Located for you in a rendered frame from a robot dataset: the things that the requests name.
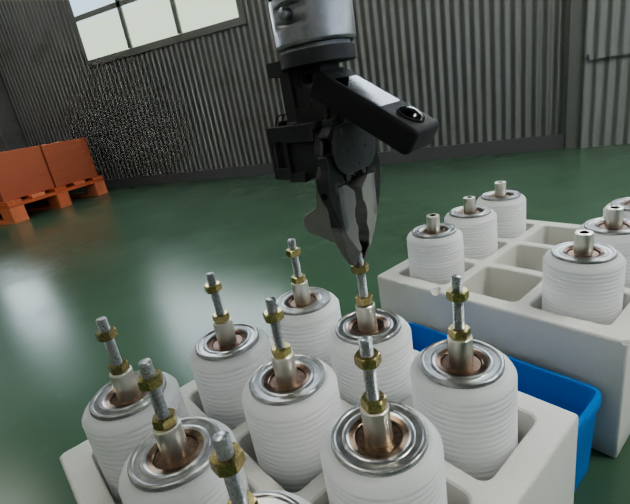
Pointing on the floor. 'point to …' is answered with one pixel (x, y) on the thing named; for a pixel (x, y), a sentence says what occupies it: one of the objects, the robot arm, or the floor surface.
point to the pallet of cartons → (35, 179)
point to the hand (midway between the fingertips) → (362, 250)
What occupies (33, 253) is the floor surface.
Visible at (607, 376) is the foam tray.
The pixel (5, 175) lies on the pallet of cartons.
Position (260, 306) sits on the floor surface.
